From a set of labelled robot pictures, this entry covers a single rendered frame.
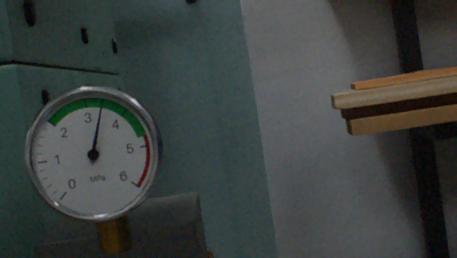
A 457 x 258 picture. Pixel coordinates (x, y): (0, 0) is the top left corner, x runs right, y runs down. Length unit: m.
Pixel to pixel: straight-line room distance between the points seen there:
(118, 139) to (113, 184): 0.02
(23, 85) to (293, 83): 2.44
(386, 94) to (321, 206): 0.62
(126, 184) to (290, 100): 2.50
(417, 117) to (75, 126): 2.06
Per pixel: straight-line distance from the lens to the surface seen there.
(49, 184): 0.44
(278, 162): 2.94
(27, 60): 0.54
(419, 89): 2.48
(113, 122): 0.44
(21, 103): 0.51
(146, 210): 0.53
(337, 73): 2.94
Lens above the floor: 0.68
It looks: 3 degrees down
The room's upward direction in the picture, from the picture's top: 9 degrees counter-clockwise
